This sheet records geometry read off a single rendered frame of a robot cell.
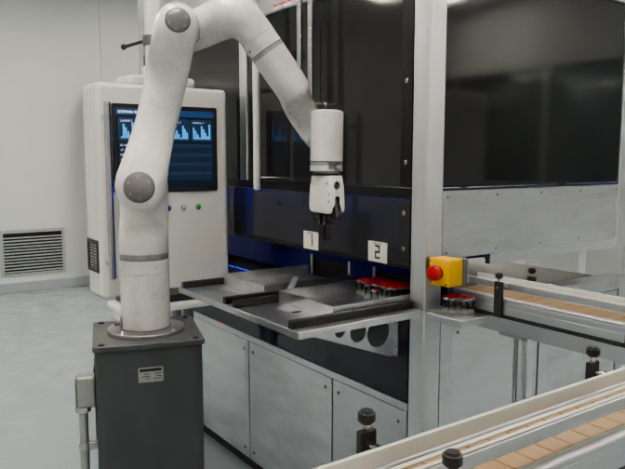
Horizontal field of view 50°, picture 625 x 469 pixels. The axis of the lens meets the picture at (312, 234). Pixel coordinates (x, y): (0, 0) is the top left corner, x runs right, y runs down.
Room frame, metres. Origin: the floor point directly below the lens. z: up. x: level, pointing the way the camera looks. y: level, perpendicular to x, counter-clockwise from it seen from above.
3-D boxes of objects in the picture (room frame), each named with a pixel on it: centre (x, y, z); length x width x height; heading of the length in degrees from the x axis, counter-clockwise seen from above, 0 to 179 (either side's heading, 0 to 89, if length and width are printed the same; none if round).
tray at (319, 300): (1.86, -0.12, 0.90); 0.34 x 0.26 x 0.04; 125
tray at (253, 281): (2.14, 0.08, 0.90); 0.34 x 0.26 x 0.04; 125
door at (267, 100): (2.36, 0.11, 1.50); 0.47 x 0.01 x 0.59; 35
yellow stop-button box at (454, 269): (1.73, -0.36, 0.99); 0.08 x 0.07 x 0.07; 125
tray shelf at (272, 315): (1.96, 0.04, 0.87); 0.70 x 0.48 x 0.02; 35
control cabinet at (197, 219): (2.49, 0.58, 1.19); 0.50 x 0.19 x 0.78; 125
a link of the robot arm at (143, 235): (1.67, 0.43, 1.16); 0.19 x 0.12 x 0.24; 11
